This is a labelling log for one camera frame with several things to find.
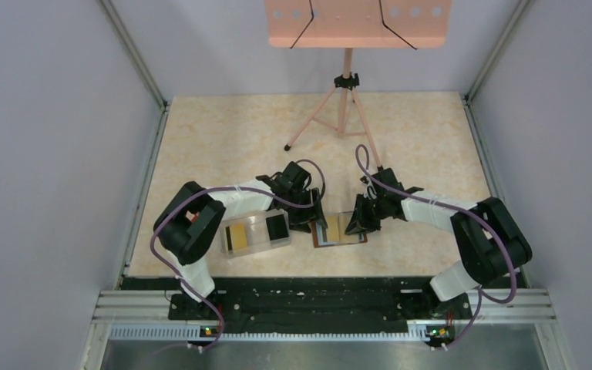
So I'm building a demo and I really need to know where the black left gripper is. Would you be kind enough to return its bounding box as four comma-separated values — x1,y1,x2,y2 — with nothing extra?
284,187,327,234

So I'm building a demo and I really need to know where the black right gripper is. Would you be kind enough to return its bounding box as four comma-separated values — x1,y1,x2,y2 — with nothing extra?
346,193,389,235

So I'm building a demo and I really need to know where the brown leather card holder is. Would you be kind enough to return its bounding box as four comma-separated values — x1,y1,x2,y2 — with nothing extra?
311,212,368,248

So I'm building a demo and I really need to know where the clear acrylic card box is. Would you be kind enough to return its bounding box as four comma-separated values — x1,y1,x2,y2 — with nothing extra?
219,210,292,258

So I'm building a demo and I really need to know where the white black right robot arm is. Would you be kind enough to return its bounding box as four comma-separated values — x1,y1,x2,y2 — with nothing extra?
345,167,533,318

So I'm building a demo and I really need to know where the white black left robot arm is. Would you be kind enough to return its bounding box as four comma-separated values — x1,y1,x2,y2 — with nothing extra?
150,160,326,319

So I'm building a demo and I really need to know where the black credit card stack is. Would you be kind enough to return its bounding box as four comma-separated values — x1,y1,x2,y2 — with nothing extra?
265,214,289,242

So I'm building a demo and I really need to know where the yellow credit card stack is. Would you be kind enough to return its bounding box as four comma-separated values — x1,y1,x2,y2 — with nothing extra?
225,224,248,253

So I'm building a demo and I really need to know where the red plastic block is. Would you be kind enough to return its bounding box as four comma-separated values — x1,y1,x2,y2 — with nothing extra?
185,211,198,223

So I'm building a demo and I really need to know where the pink tripod music stand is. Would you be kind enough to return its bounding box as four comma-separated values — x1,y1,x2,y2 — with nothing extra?
264,0,453,167

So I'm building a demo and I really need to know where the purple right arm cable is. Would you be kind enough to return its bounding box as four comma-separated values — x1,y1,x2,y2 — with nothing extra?
355,143,519,349

